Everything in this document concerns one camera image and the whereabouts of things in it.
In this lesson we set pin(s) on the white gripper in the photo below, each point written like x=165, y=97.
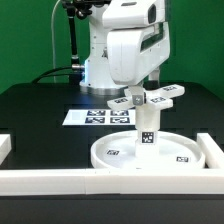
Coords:
x=135, y=53

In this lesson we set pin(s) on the white cross-shaped table base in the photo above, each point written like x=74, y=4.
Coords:
x=158, y=99

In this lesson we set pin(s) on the white round table top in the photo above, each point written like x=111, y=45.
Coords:
x=165, y=151

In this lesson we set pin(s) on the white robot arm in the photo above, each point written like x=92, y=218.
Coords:
x=97, y=72

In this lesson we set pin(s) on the white fiducial marker sheet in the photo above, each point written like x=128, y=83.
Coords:
x=99, y=117

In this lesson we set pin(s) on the white front fence bar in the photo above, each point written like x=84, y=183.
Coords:
x=104, y=181

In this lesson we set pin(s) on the white fence bar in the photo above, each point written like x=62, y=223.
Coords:
x=5, y=146
x=214, y=156
x=104, y=181

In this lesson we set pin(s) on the white right fence bar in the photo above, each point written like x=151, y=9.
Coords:
x=214, y=156

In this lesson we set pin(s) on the white left fence bar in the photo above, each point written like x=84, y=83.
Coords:
x=5, y=146

